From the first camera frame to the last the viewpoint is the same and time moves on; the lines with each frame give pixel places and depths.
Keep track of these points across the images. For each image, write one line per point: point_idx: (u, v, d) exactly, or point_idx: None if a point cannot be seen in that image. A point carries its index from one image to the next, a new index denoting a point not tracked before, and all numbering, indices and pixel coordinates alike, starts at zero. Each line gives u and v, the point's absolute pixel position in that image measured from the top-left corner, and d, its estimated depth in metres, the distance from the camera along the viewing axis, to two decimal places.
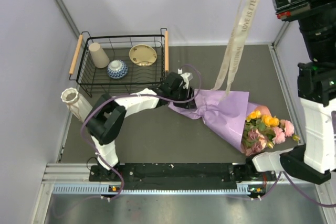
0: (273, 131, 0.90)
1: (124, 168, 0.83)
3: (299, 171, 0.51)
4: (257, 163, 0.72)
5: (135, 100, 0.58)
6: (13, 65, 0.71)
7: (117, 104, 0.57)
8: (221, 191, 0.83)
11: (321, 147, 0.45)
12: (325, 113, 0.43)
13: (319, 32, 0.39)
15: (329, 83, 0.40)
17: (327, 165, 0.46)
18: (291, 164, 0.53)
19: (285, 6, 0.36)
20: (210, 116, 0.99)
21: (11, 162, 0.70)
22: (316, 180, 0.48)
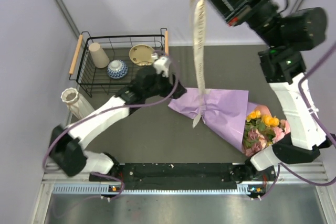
0: (273, 131, 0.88)
1: (123, 168, 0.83)
3: (292, 155, 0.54)
4: (256, 163, 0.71)
5: (95, 121, 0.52)
6: (14, 65, 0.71)
7: (75, 131, 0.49)
8: (219, 192, 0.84)
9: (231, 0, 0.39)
11: (300, 124, 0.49)
12: (293, 90, 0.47)
13: (266, 24, 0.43)
15: (286, 63, 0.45)
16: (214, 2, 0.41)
17: (312, 140, 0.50)
18: (283, 152, 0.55)
19: (230, 14, 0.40)
20: (210, 116, 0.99)
21: (12, 162, 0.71)
22: (309, 159, 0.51)
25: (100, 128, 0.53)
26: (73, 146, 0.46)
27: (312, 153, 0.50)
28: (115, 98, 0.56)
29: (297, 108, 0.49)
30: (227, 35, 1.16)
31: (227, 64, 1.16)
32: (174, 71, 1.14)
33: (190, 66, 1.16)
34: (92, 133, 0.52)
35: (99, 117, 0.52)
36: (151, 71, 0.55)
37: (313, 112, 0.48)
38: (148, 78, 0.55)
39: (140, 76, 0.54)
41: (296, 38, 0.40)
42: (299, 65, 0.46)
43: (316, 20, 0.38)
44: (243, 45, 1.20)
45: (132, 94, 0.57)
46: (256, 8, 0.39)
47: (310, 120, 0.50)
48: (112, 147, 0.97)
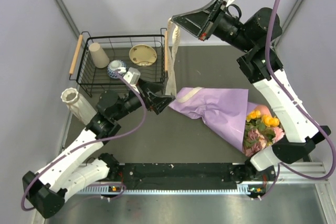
0: (273, 131, 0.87)
1: (123, 168, 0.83)
3: (289, 152, 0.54)
4: (256, 163, 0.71)
5: (67, 162, 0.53)
6: (14, 66, 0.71)
7: (44, 178, 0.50)
8: (221, 191, 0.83)
9: (198, 21, 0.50)
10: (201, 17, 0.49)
11: (288, 117, 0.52)
12: (272, 86, 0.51)
13: (232, 32, 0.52)
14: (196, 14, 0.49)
15: (261, 62, 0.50)
16: (185, 25, 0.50)
17: (304, 132, 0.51)
18: (281, 151, 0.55)
19: (200, 31, 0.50)
20: (210, 115, 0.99)
21: (12, 162, 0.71)
22: (305, 153, 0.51)
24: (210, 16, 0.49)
25: (73, 167, 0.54)
26: (43, 192, 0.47)
27: (307, 146, 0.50)
28: (86, 131, 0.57)
29: (281, 102, 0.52)
30: None
31: (227, 65, 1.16)
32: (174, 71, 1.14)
33: (190, 66, 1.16)
34: (66, 173, 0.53)
35: (71, 156, 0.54)
36: (111, 100, 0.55)
37: (297, 104, 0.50)
38: (110, 107, 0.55)
39: (101, 108, 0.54)
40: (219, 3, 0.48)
41: (256, 33, 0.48)
42: (274, 62, 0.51)
43: (265, 16, 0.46)
44: None
45: (104, 124, 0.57)
46: (218, 22, 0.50)
47: (296, 113, 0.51)
48: (112, 147, 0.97)
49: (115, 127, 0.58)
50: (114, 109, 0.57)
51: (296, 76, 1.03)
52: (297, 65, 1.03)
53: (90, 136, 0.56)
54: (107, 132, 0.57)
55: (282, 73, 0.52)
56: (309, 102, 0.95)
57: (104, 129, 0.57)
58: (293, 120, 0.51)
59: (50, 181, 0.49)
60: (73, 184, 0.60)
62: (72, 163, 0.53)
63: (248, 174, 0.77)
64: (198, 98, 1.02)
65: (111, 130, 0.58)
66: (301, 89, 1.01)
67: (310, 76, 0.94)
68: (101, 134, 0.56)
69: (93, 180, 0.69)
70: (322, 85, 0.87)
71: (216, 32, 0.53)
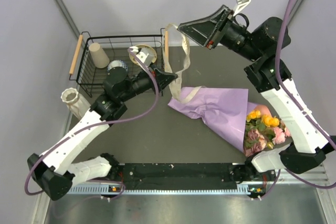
0: (273, 131, 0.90)
1: (124, 168, 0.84)
3: (298, 159, 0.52)
4: (257, 164, 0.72)
5: (71, 144, 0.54)
6: (14, 66, 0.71)
7: (49, 161, 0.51)
8: (221, 191, 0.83)
9: (204, 31, 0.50)
10: (208, 27, 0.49)
11: (298, 127, 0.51)
12: (281, 95, 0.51)
13: (239, 41, 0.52)
14: (203, 24, 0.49)
15: (270, 71, 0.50)
16: (191, 35, 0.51)
17: (315, 142, 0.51)
18: (290, 161, 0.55)
19: (206, 40, 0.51)
20: (210, 116, 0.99)
21: (12, 162, 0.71)
22: (315, 164, 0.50)
24: (217, 25, 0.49)
25: (77, 148, 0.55)
26: (49, 176, 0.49)
27: (317, 157, 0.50)
28: (91, 112, 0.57)
29: (290, 112, 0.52)
30: None
31: (227, 65, 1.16)
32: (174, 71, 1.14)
33: (190, 66, 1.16)
34: (72, 156, 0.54)
35: (74, 138, 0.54)
36: (119, 77, 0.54)
37: (307, 114, 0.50)
38: (118, 85, 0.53)
39: (109, 86, 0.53)
40: (226, 13, 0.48)
41: (264, 43, 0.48)
42: (283, 72, 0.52)
43: (273, 25, 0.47)
44: None
45: (109, 105, 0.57)
46: (226, 31, 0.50)
47: (307, 123, 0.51)
48: (112, 146, 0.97)
49: (122, 107, 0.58)
50: (122, 87, 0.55)
51: (297, 76, 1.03)
52: (297, 65, 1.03)
53: (95, 117, 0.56)
54: (112, 114, 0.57)
55: (291, 83, 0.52)
56: (309, 102, 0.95)
57: (109, 109, 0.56)
58: (302, 130, 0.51)
59: (54, 164, 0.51)
60: (80, 172, 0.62)
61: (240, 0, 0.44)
62: (75, 146, 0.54)
63: (248, 174, 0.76)
64: (198, 98, 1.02)
65: (116, 112, 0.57)
66: (301, 89, 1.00)
67: (311, 76, 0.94)
68: (106, 115, 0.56)
69: (96, 174, 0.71)
70: (322, 85, 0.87)
71: (222, 41, 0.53)
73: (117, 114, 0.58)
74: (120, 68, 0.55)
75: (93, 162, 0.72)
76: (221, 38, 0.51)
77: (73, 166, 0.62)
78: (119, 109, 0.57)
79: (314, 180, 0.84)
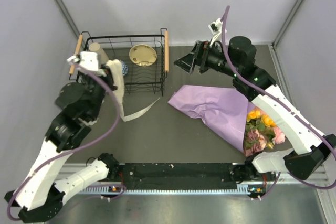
0: (273, 131, 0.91)
1: (124, 168, 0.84)
3: (299, 162, 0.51)
4: (258, 165, 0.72)
5: (35, 182, 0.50)
6: (14, 67, 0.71)
7: (22, 198, 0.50)
8: (221, 191, 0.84)
9: (188, 62, 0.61)
10: (191, 58, 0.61)
11: (290, 128, 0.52)
12: (268, 102, 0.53)
13: (220, 63, 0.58)
14: (187, 57, 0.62)
15: (253, 80, 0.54)
16: (180, 66, 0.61)
17: (310, 141, 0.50)
18: (294, 167, 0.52)
19: (189, 68, 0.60)
20: (210, 116, 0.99)
21: (12, 162, 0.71)
22: (314, 163, 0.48)
24: (196, 55, 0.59)
25: (48, 181, 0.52)
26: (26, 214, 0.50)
27: (314, 156, 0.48)
28: (46, 142, 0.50)
29: (279, 114, 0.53)
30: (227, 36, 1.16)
31: None
32: (174, 71, 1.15)
33: None
34: (44, 190, 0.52)
35: (37, 176, 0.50)
36: (74, 96, 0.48)
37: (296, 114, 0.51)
38: (74, 105, 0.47)
39: (63, 107, 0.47)
40: (199, 45, 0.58)
41: (237, 56, 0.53)
42: (268, 80, 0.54)
43: (237, 41, 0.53)
44: None
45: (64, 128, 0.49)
46: (206, 55, 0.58)
47: (298, 123, 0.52)
48: (112, 146, 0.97)
49: (83, 129, 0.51)
50: (82, 105, 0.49)
51: (297, 76, 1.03)
52: (296, 65, 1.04)
53: (51, 148, 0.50)
54: (69, 140, 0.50)
55: (275, 88, 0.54)
56: (309, 101, 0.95)
57: (64, 135, 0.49)
58: (295, 131, 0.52)
59: (27, 204, 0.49)
60: (72, 187, 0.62)
61: (213, 33, 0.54)
62: (41, 182, 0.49)
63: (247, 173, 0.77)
64: (198, 98, 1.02)
65: (73, 136, 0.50)
66: (301, 89, 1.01)
67: (310, 76, 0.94)
68: (63, 142, 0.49)
69: (93, 181, 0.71)
70: (322, 85, 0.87)
71: (209, 66, 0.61)
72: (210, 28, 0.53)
73: (76, 137, 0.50)
74: (76, 85, 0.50)
75: (88, 169, 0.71)
76: (205, 63, 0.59)
77: (64, 182, 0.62)
78: (79, 131, 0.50)
79: (314, 181, 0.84)
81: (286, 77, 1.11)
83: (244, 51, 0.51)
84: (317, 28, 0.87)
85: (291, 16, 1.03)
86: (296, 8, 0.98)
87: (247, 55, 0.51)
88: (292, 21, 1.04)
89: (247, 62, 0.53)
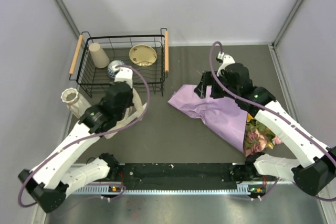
0: (273, 132, 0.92)
1: (124, 168, 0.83)
3: (305, 176, 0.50)
4: (259, 167, 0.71)
5: (60, 159, 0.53)
6: (14, 67, 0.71)
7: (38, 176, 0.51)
8: (223, 191, 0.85)
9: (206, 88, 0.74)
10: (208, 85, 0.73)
11: (292, 140, 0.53)
12: (268, 115, 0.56)
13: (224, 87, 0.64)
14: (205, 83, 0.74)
15: (253, 96, 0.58)
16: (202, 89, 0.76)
17: (312, 153, 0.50)
18: (302, 181, 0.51)
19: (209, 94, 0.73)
20: (210, 116, 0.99)
21: (13, 161, 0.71)
22: (317, 174, 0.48)
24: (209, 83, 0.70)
25: (67, 163, 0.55)
26: (40, 192, 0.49)
27: (317, 167, 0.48)
28: (80, 125, 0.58)
29: (281, 127, 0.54)
30: (226, 36, 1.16)
31: None
32: (174, 71, 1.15)
33: (190, 66, 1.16)
34: (61, 172, 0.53)
35: (64, 153, 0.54)
36: (123, 88, 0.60)
37: (296, 126, 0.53)
38: (119, 96, 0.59)
39: (112, 94, 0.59)
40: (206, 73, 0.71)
41: (233, 78, 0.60)
42: (268, 96, 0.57)
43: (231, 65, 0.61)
44: (244, 46, 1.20)
45: (100, 115, 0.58)
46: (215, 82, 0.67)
47: (299, 136, 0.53)
48: (112, 147, 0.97)
49: (113, 120, 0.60)
50: (122, 100, 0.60)
51: (297, 76, 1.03)
52: (296, 65, 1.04)
53: (84, 129, 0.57)
54: (102, 126, 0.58)
55: (275, 104, 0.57)
56: (309, 102, 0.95)
57: (98, 120, 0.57)
58: (296, 143, 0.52)
59: (44, 181, 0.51)
60: (75, 180, 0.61)
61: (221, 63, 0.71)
62: (65, 160, 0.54)
63: (248, 173, 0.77)
64: (198, 98, 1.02)
65: (105, 123, 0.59)
66: (301, 89, 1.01)
67: (310, 76, 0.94)
68: (95, 126, 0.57)
69: (94, 178, 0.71)
70: (321, 85, 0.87)
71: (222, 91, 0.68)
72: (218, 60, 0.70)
73: (107, 125, 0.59)
74: (122, 83, 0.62)
75: (91, 166, 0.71)
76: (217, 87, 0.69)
77: (67, 175, 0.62)
78: (109, 120, 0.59)
79: None
81: (286, 77, 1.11)
83: (237, 72, 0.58)
84: (317, 28, 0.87)
85: (291, 16, 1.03)
86: (296, 8, 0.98)
87: (239, 75, 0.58)
88: (292, 21, 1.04)
89: (243, 82, 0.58)
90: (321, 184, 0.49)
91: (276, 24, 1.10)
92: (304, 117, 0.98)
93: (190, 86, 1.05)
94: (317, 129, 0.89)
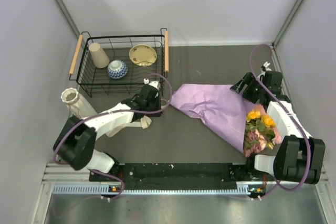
0: (273, 132, 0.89)
1: (124, 168, 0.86)
3: (281, 150, 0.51)
4: (257, 161, 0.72)
5: (107, 117, 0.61)
6: (13, 67, 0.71)
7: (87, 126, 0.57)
8: (213, 192, 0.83)
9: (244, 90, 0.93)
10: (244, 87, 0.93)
11: (283, 124, 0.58)
12: (274, 105, 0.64)
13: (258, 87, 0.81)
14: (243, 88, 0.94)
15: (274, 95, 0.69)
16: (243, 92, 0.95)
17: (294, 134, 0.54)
18: (279, 160, 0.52)
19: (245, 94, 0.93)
20: (210, 116, 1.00)
21: (12, 162, 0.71)
22: (287, 146, 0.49)
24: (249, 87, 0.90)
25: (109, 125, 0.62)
26: (87, 134, 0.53)
27: (290, 141, 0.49)
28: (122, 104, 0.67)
29: (279, 112, 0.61)
30: (225, 35, 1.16)
31: (227, 65, 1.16)
32: (174, 71, 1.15)
33: (190, 66, 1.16)
34: (101, 130, 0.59)
35: (112, 114, 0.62)
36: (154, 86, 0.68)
37: (291, 115, 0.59)
38: (153, 92, 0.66)
39: (147, 90, 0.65)
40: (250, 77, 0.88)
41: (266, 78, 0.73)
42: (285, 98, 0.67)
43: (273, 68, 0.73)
44: (244, 45, 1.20)
45: (135, 104, 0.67)
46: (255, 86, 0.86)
47: (290, 122, 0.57)
48: (112, 147, 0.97)
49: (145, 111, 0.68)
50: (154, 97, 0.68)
51: (297, 76, 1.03)
52: (296, 65, 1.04)
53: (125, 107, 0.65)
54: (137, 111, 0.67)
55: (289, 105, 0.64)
56: (309, 101, 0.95)
57: (136, 106, 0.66)
58: (285, 125, 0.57)
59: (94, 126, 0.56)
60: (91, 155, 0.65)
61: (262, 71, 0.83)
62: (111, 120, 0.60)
63: (245, 169, 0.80)
64: (198, 98, 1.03)
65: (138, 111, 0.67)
66: (301, 89, 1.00)
67: (310, 76, 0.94)
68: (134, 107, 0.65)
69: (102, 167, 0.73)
70: (320, 85, 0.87)
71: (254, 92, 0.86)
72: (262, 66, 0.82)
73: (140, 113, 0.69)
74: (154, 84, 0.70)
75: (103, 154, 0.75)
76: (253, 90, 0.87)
77: None
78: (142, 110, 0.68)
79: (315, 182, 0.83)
81: (286, 77, 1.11)
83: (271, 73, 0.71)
84: (317, 28, 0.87)
85: (291, 17, 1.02)
86: (296, 8, 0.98)
87: (272, 77, 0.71)
88: (292, 21, 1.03)
89: (272, 83, 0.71)
90: (293, 163, 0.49)
91: (276, 25, 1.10)
92: (304, 117, 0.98)
93: (190, 85, 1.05)
94: (317, 129, 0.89)
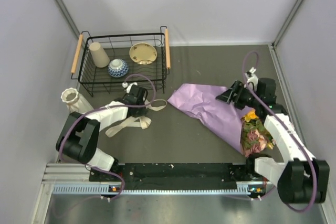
0: None
1: (123, 168, 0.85)
3: (286, 174, 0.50)
4: (257, 164, 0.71)
5: (106, 112, 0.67)
6: (13, 67, 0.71)
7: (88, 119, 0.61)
8: (215, 192, 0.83)
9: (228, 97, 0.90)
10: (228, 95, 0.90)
11: (284, 142, 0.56)
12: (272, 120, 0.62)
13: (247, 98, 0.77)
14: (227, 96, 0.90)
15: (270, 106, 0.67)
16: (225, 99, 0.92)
17: (296, 155, 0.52)
18: (283, 183, 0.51)
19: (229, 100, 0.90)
20: (208, 116, 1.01)
21: (13, 162, 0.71)
22: (293, 172, 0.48)
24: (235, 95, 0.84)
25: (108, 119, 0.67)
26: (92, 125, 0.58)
27: (295, 166, 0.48)
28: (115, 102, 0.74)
29: (279, 129, 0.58)
30: (225, 35, 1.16)
31: (227, 65, 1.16)
32: (174, 71, 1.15)
33: (190, 66, 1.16)
34: (103, 123, 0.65)
35: (109, 109, 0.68)
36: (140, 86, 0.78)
37: (292, 132, 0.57)
38: (141, 91, 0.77)
39: (136, 87, 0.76)
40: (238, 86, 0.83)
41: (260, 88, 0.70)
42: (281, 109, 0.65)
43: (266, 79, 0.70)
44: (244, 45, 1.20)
45: (127, 101, 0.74)
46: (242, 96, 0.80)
47: (291, 140, 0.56)
48: (112, 147, 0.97)
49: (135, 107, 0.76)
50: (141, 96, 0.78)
51: (297, 76, 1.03)
52: (296, 65, 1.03)
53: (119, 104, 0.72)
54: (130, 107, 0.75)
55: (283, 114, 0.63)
56: (309, 101, 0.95)
57: (130, 101, 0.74)
58: (286, 144, 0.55)
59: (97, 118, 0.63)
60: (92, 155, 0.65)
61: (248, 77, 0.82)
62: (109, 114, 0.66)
63: (246, 170, 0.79)
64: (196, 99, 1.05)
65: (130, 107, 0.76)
66: (301, 89, 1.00)
67: (310, 76, 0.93)
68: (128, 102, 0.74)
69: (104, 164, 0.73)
70: (320, 85, 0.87)
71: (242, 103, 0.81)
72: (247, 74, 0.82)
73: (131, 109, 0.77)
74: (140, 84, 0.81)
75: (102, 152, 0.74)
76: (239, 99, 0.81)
77: None
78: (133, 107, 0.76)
79: None
81: (286, 77, 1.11)
83: (264, 84, 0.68)
84: (317, 27, 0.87)
85: (291, 16, 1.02)
86: (296, 8, 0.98)
87: (265, 89, 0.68)
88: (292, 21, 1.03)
89: (266, 93, 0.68)
90: (300, 187, 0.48)
91: (276, 24, 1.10)
92: (304, 117, 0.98)
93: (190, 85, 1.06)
94: (317, 129, 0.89)
